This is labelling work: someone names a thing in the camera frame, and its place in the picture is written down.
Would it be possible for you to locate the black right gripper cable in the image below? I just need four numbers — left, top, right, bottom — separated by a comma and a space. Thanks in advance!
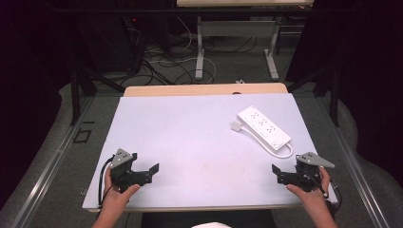
327, 179, 344, 219

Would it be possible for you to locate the black metal stand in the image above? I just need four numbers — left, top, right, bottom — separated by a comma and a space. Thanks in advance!
68, 61, 127, 126
286, 65, 341, 128

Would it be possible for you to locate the person's right hand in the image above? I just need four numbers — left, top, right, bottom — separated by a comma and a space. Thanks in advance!
285, 166, 333, 213

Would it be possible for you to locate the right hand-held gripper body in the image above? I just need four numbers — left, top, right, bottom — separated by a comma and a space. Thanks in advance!
277, 151, 336, 193

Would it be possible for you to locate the tangle of floor cables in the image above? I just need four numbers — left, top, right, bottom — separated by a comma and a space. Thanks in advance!
122, 15, 259, 87

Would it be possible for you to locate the white power strip cable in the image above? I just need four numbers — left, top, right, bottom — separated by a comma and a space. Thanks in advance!
240, 125, 295, 160

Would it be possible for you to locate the person's dark lap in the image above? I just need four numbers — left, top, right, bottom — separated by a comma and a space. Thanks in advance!
140, 209, 278, 228

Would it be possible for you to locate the person's left hand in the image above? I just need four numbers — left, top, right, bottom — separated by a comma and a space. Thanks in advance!
102, 166, 142, 219

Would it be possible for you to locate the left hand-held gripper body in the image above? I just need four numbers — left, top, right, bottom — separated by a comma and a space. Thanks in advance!
108, 148, 153, 194

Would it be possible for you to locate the white power strip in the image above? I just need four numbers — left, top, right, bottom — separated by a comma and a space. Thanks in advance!
237, 104, 293, 152

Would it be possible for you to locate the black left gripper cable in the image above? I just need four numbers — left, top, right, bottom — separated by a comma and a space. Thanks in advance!
97, 156, 116, 210

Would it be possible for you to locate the dark computer tower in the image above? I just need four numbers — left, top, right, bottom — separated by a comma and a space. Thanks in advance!
91, 13, 145, 75

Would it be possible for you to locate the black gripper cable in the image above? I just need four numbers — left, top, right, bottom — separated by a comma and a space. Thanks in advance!
327, 179, 344, 219
97, 156, 116, 210

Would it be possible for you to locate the white-legged desk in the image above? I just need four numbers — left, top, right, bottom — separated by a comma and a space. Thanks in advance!
176, 0, 316, 82

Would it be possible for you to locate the person's white clothing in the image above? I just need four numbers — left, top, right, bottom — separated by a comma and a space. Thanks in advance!
190, 221, 233, 228

